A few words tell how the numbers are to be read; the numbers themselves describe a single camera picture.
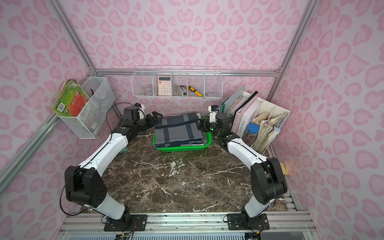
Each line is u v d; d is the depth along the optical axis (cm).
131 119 65
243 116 85
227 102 84
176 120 98
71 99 72
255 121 90
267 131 82
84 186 44
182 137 91
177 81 101
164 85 95
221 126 66
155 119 77
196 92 98
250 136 89
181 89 96
